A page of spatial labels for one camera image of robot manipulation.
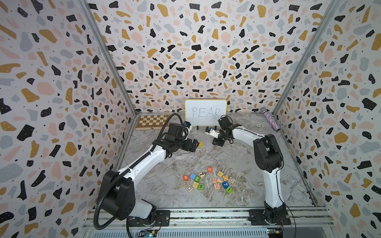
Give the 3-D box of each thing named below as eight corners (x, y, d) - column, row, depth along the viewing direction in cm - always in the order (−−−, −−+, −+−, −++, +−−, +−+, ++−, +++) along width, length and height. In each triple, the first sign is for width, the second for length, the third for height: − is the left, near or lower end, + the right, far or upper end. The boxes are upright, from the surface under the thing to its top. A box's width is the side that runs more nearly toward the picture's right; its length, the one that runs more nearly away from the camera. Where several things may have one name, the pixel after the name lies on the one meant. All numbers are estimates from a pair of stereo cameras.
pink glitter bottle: (274, 132, 113) (276, 128, 110) (260, 112, 127) (261, 108, 124) (278, 131, 114) (281, 128, 111) (263, 111, 128) (265, 108, 125)
